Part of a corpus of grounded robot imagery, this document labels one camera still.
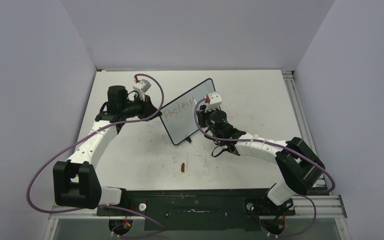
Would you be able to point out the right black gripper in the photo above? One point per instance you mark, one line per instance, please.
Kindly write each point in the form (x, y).
(202, 115)

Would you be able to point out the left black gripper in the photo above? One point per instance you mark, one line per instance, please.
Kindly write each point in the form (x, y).
(148, 109)

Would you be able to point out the small black-framed whiteboard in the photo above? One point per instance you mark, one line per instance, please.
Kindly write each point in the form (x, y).
(178, 115)

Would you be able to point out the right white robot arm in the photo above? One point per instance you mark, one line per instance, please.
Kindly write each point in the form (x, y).
(299, 165)

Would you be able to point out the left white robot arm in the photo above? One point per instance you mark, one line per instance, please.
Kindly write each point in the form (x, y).
(75, 180)

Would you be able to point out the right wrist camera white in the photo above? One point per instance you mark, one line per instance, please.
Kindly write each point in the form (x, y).
(212, 101)

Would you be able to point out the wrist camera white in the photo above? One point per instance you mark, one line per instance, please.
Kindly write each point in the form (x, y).
(141, 86)
(212, 101)

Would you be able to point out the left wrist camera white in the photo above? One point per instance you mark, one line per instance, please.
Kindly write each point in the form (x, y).
(141, 86)

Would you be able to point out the aluminium frame rail right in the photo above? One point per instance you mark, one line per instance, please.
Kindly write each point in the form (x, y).
(288, 77)

